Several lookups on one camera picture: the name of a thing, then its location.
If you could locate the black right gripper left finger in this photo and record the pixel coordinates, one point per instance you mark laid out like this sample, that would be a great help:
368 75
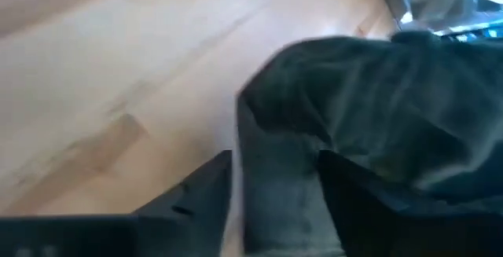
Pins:
212 194

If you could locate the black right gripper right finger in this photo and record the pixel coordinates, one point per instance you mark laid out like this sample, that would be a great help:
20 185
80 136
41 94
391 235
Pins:
361 210

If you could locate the grey-green baseball cap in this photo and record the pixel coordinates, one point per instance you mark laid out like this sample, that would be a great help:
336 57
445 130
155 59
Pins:
393 103

